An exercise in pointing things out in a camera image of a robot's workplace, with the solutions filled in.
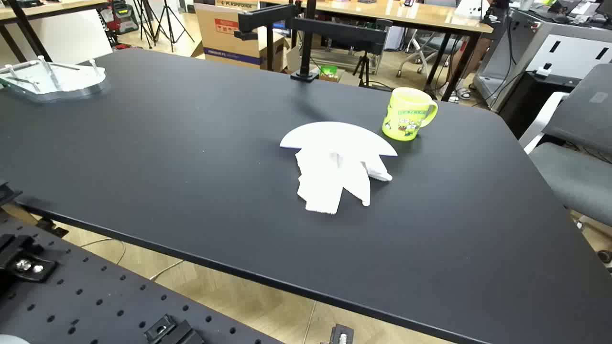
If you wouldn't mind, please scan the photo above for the white towel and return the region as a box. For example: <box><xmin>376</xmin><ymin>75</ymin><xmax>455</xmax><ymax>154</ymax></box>
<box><xmin>294</xmin><ymin>150</ymin><xmax>392</xmax><ymax>215</ymax></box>

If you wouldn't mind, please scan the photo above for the wooden workbench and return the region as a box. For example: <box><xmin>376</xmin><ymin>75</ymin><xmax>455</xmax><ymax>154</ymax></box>
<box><xmin>260</xmin><ymin>0</ymin><xmax>493</xmax><ymax>102</ymax></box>

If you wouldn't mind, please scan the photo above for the black bar stand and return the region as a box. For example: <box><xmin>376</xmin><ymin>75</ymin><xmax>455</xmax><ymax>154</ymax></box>
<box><xmin>237</xmin><ymin>0</ymin><xmax>386</xmax><ymax>89</ymax></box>

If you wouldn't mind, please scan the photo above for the grey cabinet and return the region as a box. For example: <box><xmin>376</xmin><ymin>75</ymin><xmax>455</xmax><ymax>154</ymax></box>
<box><xmin>474</xmin><ymin>10</ymin><xmax>612</xmax><ymax>127</ymax></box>

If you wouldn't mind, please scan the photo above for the black camera tripod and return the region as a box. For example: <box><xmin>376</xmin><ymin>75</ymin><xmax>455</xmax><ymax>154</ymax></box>
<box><xmin>133</xmin><ymin>0</ymin><xmax>193</xmax><ymax>48</ymax></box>

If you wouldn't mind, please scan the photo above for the cardboard box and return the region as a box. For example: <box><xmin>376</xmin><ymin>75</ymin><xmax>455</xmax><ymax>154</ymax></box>
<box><xmin>195</xmin><ymin>4</ymin><xmax>286</xmax><ymax>71</ymax></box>

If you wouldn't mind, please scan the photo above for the yellow-green mug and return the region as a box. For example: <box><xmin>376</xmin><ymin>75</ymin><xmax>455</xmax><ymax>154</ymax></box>
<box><xmin>380</xmin><ymin>89</ymin><xmax>437</xmax><ymax>144</ymax></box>

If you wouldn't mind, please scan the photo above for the grey office chair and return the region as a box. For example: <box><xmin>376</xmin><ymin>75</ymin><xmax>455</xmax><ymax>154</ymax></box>
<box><xmin>518</xmin><ymin>64</ymin><xmax>612</xmax><ymax>226</ymax></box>

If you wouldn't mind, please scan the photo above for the white semicircular plate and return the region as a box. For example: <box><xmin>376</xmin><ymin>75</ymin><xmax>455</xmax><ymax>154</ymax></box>
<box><xmin>279</xmin><ymin>121</ymin><xmax>397</xmax><ymax>157</ymax></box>

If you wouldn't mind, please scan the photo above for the black perforated breadboard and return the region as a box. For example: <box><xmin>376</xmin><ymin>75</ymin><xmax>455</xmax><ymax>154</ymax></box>
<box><xmin>0</xmin><ymin>215</ymin><xmax>279</xmax><ymax>344</ymax></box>

